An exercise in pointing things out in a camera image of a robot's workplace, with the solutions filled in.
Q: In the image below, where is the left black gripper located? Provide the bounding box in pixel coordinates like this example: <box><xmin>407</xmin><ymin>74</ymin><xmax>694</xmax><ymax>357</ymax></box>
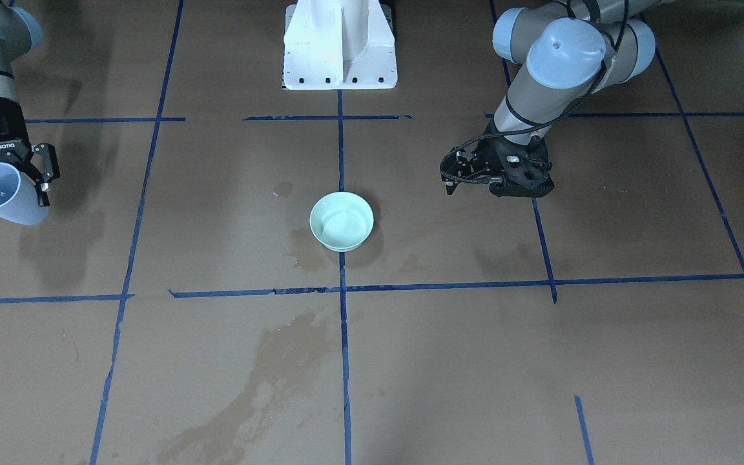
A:
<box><xmin>446</xmin><ymin>148</ymin><xmax>495</xmax><ymax>196</ymax></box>

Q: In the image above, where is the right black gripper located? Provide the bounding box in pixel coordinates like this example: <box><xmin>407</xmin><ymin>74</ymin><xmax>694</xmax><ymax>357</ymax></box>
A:
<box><xmin>0</xmin><ymin>138</ymin><xmax>60</xmax><ymax>208</ymax></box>

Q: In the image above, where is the light blue plastic cup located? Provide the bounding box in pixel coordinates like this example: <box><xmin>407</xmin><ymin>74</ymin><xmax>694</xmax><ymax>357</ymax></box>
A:
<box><xmin>0</xmin><ymin>162</ymin><xmax>50</xmax><ymax>225</ymax></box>

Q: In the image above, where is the mint green ceramic bowl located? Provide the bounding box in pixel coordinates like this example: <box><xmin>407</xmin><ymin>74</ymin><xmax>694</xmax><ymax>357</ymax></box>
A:
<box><xmin>308</xmin><ymin>192</ymin><xmax>374</xmax><ymax>253</ymax></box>

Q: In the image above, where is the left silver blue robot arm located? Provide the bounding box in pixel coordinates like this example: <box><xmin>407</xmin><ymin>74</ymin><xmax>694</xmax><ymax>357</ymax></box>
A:
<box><xmin>440</xmin><ymin>1</ymin><xmax>659</xmax><ymax>198</ymax></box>

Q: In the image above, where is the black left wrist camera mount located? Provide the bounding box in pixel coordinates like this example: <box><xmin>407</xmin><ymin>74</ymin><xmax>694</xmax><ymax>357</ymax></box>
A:
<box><xmin>480</xmin><ymin>135</ymin><xmax>555</xmax><ymax>198</ymax></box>

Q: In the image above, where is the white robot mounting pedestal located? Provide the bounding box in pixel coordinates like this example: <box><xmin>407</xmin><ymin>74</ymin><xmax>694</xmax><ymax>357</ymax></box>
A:
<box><xmin>282</xmin><ymin>1</ymin><xmax>398</xmax><ymax>90</ymax></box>

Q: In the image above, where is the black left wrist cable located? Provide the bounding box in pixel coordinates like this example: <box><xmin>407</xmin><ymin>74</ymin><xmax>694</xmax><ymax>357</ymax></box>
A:
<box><xmin>439</xmin><ymin>0</ymin><xmax>631</xmax><ymax>188</ymax></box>

